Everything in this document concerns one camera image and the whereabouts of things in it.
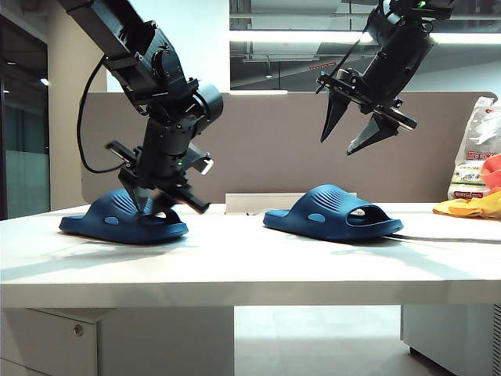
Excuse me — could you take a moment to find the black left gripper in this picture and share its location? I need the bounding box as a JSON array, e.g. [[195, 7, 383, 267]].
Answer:
[[107, 117, 211, 215]]

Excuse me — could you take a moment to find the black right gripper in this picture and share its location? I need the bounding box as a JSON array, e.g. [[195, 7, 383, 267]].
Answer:
[[315, 23, 435, 157]]

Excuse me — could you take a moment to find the blue rubber slipper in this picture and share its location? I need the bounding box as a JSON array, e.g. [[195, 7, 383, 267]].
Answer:
[[262, 183, 405, 243], [58, 187, 189, 245]]

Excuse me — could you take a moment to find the brown desk partition panel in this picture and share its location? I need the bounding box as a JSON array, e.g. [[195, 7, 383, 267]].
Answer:
[[80, 91, 498, 205]]

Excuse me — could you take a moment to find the short white light strip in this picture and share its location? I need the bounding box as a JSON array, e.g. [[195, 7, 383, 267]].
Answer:
[[229, 89, 289, 96]]

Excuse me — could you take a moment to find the long linear ceiling light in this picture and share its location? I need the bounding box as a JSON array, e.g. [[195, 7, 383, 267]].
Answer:
[[229, 30, 501, 44]]

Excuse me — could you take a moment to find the printed plastic snack bag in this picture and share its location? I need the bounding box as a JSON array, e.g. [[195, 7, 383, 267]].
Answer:
[[447, 96, 501, 201]]

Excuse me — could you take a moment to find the dark glass door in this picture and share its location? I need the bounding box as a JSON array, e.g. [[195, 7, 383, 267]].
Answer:
[[0, 13, 52, 220]]

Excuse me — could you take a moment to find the yellow cloth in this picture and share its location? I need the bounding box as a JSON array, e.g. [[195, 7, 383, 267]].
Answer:
[[432, 190, 501, 220]]

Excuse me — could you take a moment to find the orange red cloth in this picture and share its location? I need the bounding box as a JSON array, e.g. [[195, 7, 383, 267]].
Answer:
[[480, 154, 501, 189]]

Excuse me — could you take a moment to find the white drawer cabinet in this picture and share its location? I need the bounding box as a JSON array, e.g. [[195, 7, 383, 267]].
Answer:
[[0, 306, 235, 376]]

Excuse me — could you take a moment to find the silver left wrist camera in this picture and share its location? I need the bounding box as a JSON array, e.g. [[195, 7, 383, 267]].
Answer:
[[187, 143, 215, 176]]

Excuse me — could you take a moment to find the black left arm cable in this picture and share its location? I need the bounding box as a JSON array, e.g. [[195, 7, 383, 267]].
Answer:
[[77, 58, 136, 175]]

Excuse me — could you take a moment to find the white pedestal cabinet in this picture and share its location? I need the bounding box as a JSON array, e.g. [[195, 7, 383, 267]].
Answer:
[[401, 304, 501, 376]]

